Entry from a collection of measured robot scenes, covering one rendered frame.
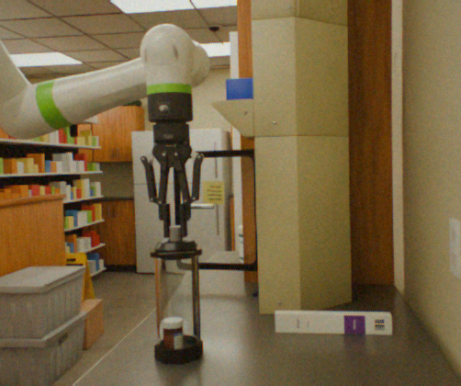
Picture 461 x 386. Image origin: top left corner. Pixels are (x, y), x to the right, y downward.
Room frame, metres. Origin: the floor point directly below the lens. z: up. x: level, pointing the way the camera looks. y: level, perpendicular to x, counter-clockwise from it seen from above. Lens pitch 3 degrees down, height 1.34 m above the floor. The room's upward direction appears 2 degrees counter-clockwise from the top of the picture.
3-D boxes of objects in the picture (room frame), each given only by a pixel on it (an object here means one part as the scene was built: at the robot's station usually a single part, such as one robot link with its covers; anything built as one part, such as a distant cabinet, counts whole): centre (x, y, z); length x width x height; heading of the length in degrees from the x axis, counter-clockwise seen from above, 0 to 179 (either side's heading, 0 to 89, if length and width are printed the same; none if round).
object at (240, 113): (1.53, -0.02, 1.46); 0.32 x 0.12 x 0.10; 171
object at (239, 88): (1.63, -0.04, 1.56); 0.10 x 0.10 x 0.09; 81
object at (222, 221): (1.72, 0.06, 1.19); 0.30 x 0.01 x 0.40; 74
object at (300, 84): (1.50, -0.20, 1.33); 0.32 x 0.25 x 0.77; 171
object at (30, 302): (3.42, 1.32, 0.49); 0.60 x 0.42 x 0.33; 171
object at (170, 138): (1.08, 0.13, 1.38); 0.08 x 0.07 x 0.09; 82
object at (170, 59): (1.09, 0.13, 1.56); 0.13 x 0.11 x 0.14; 168
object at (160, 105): (1.08, 0.13, 1.46); 0.12 x 0.09 x 0.06; 172
